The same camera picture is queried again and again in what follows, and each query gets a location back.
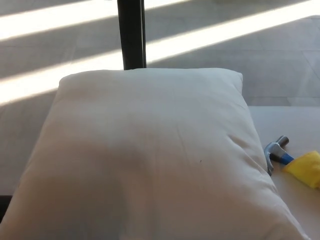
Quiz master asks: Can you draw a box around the white pillow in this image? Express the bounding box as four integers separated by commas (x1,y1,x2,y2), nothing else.
0,67,311,240

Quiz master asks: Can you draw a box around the black upright pole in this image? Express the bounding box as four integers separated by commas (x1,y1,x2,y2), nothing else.
116,0,148,71

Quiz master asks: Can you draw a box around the yellow cloth wrap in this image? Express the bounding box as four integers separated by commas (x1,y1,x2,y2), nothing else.
282,149,320,189

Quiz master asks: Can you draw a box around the claw hammer blue black handle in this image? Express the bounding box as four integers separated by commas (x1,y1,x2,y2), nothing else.
264,135,297,177

